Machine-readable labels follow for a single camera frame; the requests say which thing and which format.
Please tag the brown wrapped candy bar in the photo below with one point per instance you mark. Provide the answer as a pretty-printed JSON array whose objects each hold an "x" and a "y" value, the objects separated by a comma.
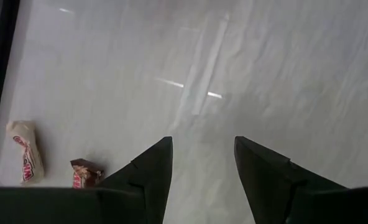
[{"x": 86, "y": 174}]

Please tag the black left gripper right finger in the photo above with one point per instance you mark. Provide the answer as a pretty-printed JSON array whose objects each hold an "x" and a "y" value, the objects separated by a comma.
[{"x": 264, "y": 174}]

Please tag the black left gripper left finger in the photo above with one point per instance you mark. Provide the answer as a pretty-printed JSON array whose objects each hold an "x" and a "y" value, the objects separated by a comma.
[{"x": 153, "y": 168}]

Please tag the white wrapped candy bar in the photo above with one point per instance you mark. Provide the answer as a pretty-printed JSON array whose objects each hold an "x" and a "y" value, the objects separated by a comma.
[{"x": 24, "y": 149}]

